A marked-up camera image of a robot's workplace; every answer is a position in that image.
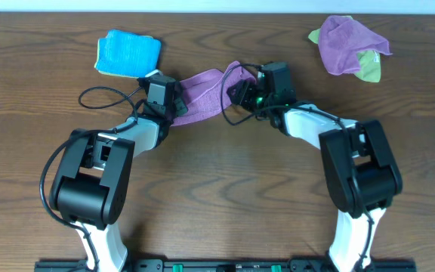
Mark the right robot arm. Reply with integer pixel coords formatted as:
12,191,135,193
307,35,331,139
220,70,403,271

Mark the left black cable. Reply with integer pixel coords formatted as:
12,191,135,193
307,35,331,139
39,85,147,272

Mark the black cable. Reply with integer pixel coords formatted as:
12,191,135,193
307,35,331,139
39,85,147,272
220,63,375,272

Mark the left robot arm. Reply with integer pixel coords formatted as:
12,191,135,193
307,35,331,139
39,74,187,271

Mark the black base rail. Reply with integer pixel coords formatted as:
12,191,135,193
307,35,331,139
34,258,417,272

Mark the purple cloth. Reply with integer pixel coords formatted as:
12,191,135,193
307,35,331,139
173,61,256,126
318,15,392,76

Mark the folded blue cloth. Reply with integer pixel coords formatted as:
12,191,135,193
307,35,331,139
94,29,162,79

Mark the light green cloth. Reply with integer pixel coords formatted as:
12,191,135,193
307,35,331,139
308,29,381,83

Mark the right black cable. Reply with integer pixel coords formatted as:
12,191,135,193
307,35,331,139
220,63,375,272

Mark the yellow-green cloth under blue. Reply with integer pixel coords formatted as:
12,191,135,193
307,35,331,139
94,34,154,79

